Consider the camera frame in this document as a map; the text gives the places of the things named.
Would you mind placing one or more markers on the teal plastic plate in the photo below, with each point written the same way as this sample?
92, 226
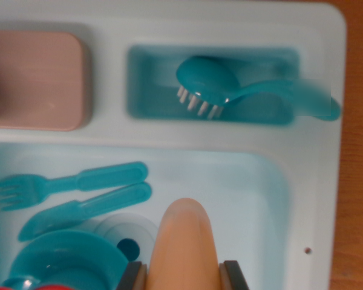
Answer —
63, 250

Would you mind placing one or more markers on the light blue toy sink unit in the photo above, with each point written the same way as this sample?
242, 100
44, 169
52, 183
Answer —
169, 139

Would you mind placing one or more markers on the cream detergent bottle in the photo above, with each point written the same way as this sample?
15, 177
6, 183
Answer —
184, 241

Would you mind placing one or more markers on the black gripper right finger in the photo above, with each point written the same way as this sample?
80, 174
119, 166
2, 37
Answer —
233, 278

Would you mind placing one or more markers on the teal dish brush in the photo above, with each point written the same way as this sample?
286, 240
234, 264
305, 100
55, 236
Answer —
205, 75

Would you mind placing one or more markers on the teal plastic fork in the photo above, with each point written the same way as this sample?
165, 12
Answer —
109, 176

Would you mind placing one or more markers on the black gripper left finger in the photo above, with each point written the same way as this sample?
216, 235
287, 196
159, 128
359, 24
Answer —
133, 278

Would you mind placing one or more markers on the teal plastic knife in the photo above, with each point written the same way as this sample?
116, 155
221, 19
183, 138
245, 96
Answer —
124, 194

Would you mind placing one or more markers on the clear round sink drain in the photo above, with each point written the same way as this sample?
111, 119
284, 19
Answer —
139, 226

